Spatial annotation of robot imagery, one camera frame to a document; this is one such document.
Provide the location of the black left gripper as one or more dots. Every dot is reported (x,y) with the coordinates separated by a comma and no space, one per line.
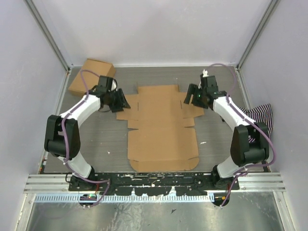
(122,101)

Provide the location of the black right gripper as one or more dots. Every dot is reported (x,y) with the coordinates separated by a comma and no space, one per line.
(196,103)

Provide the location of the brown cardboard box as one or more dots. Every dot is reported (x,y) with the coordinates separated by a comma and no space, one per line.
(161,135)
(101,68)

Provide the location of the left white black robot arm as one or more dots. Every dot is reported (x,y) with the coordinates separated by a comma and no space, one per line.
(62,137)

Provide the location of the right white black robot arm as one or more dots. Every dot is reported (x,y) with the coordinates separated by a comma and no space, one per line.
(249,143)

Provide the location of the closed brown cardboard box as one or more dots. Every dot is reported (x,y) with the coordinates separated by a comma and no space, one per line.
(101,68)

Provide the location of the purple white striped cloth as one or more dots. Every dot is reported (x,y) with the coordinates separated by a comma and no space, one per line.
(261,114)

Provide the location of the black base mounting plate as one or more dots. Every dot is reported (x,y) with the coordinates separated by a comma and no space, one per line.
(155,184)

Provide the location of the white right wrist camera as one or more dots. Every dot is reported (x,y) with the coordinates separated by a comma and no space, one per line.
(204,73)

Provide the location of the white slotted cable duct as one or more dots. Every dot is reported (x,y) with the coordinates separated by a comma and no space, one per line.
(77,197)

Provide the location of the aluminium front rail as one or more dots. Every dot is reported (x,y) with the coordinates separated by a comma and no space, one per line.
(253,182)

